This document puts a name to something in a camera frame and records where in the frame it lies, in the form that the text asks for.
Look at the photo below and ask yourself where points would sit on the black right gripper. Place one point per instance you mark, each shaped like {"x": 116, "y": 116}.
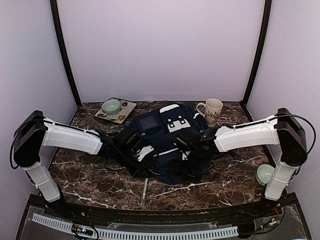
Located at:
{"x": 175, "y": 166}

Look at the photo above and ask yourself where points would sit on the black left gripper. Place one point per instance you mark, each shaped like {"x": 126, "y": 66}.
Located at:
{"x": 137, "y": 171}

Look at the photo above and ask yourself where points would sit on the navy blue student backpack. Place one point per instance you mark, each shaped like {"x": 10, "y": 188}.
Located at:
{"x": 159, "y": 129}

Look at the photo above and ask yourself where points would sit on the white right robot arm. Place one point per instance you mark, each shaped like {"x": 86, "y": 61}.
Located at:
{"x": 281, "y": 129}

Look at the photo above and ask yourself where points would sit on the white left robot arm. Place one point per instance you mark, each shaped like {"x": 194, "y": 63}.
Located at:
{"x": 38, "y": 131}

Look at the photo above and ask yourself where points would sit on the clear pen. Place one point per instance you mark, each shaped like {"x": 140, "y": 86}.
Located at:
{"x": 144, "y": 192}

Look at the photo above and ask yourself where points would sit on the square floral plate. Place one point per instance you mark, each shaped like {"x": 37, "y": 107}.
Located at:
{"x": 126, "y": 108}

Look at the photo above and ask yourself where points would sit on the pale green bowl on plate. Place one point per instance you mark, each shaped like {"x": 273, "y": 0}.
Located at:
{"x": 111, "y": 107}

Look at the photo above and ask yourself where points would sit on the cream floral mug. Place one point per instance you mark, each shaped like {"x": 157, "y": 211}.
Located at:
{"x": 212, "y": 111}

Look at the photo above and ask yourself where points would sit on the pale green bowl right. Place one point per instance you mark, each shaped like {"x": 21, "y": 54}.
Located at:
{"x": 264, "y": 173}

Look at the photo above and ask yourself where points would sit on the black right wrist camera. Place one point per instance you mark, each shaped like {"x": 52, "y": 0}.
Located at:
{"x": 186, "y": 141}

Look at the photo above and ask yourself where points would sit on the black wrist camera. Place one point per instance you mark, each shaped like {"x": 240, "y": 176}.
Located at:
{"x": 186, "y": 141}
{"x": 131, "y": 139}

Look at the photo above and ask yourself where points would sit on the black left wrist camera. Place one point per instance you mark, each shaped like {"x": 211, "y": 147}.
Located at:
{"x": 131, "y": 139}

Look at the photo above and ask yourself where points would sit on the black front rail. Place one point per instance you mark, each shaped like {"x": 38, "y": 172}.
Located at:
{"x": 237, "y": 214}

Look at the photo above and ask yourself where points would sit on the grey slotted cable duct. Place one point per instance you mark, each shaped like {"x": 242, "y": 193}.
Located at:
{"x": 134, "y": 232}

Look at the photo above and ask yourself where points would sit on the left black frame post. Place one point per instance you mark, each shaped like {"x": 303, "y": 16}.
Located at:
{"x": 63, "y": 51}

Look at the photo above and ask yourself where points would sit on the black frame post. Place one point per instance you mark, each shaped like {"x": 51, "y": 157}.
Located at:
{"x": 63, "y": 51}
{"x": 258, "y": 52}

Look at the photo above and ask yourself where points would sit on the right black frame post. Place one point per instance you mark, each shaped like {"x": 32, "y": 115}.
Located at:
{"x": 258, "y": 52}

